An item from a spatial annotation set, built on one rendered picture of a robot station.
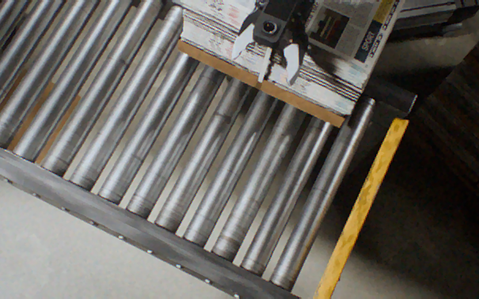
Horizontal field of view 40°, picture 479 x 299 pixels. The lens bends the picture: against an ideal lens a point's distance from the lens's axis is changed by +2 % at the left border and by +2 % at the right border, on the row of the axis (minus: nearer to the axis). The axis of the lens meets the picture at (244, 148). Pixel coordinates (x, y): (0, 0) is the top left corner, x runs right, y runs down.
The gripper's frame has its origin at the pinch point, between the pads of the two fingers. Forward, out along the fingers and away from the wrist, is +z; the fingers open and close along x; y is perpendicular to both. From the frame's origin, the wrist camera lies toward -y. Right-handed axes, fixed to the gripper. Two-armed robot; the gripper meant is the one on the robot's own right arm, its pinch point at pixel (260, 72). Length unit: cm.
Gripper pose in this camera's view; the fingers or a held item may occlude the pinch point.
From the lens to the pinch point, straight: 117.1
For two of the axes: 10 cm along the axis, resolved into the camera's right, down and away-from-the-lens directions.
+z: -2.7, 6.9, 6.8
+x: -9.0, -4.4, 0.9
